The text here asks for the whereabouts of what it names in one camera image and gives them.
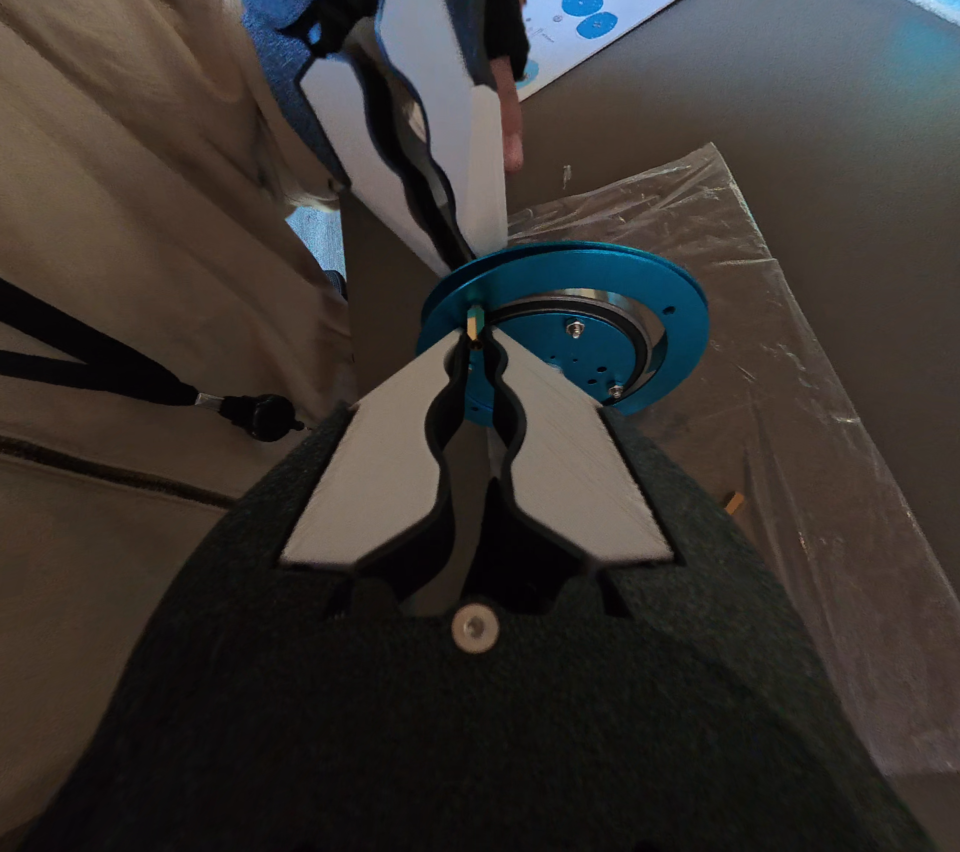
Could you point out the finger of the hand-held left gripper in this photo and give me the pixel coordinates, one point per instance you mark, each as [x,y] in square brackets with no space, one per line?
[341,117]
[442,57]

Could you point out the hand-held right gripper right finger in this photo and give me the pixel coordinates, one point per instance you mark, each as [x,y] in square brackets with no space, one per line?
[585,485]

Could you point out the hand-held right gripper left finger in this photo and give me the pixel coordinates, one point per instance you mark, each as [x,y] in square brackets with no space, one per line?
[367,485]

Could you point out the brass standoff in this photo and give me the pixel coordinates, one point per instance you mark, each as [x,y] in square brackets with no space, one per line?
[733,501]
[475,326]

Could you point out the blue metal turntable assembly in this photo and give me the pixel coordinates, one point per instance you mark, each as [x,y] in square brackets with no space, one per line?
[600,267]

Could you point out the grey desk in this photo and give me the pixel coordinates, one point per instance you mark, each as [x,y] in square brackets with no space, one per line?
[825,80]

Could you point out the grey office chair with armrest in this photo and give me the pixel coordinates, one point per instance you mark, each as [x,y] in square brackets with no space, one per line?
[319,245]

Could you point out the large clear plastic bag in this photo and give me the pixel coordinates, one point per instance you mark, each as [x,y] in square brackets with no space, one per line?
[787,417]

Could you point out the person's beige jacket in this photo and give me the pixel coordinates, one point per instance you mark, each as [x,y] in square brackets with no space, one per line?
[112,192]

